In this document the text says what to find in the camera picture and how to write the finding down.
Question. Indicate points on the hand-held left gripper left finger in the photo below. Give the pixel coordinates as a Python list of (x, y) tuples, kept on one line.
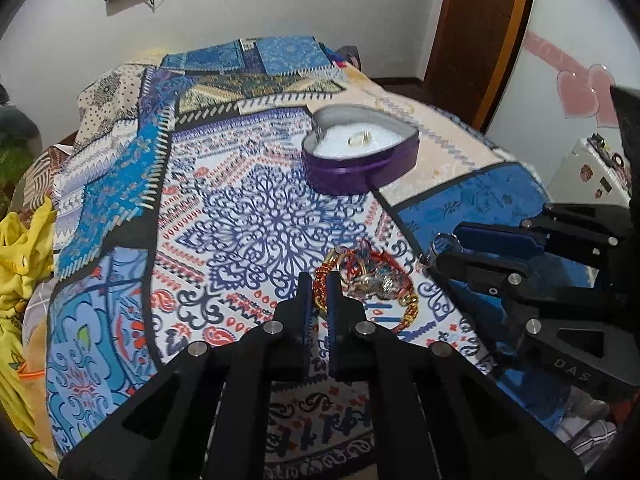
[(303, 305)]

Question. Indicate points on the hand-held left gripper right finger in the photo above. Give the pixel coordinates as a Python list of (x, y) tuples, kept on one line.
[(334, 310)]

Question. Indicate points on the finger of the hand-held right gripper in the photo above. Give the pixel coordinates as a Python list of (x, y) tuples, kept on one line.
[(475, 270), (500, 241)]

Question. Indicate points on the orange bangle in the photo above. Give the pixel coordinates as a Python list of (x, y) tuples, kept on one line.
[(345, 262)]

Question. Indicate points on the purple heart-shaped jewelry box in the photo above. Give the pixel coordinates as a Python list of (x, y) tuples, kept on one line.
[(360, 152)]

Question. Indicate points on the white suitcase with stickers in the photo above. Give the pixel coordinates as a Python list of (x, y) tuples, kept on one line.
[(590, 170)]

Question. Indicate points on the blue patterned patchwork blanket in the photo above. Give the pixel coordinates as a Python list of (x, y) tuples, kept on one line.
[(225, 220)]

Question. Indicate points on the white crumpled clothing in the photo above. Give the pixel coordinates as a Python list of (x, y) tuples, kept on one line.
[(590, 430)]

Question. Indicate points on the pink heart sticker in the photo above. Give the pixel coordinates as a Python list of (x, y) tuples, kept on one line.
[(585, 90)]

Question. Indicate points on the wooden door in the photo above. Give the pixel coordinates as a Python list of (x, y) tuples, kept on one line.
[(472, 25)]

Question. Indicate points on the yellow cloth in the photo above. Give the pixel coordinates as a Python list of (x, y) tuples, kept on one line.
[(22, 280)]

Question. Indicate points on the beige patterned bedsheet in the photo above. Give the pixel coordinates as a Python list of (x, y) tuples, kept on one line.
[(107, 100)]

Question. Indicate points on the dark green cloth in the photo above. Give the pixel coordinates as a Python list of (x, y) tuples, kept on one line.
[(15, 145)]

